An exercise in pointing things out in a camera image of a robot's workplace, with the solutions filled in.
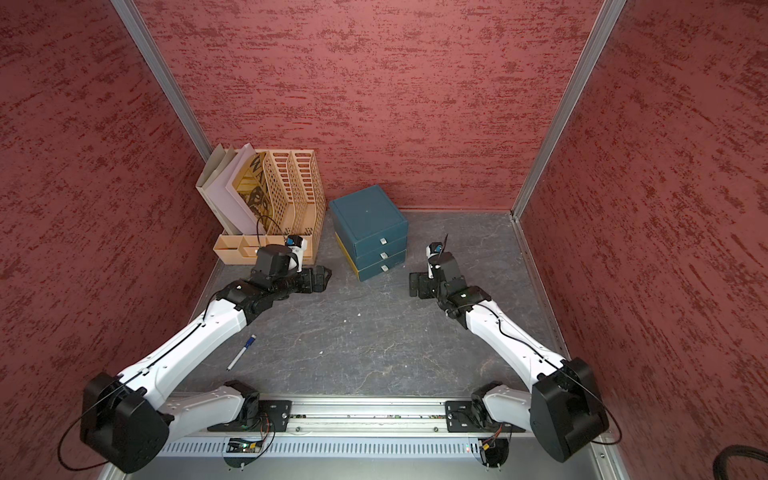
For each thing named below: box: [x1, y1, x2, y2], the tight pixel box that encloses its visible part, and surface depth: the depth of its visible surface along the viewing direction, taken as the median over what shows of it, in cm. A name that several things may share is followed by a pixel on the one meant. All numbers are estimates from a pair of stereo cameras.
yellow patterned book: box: [232, 151, 274, 234], surface depth 102 cm
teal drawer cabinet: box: [330, 185, 409, 282], surface depth 92 cm
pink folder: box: [204, 142, 264, 235], surface depth 94 cm
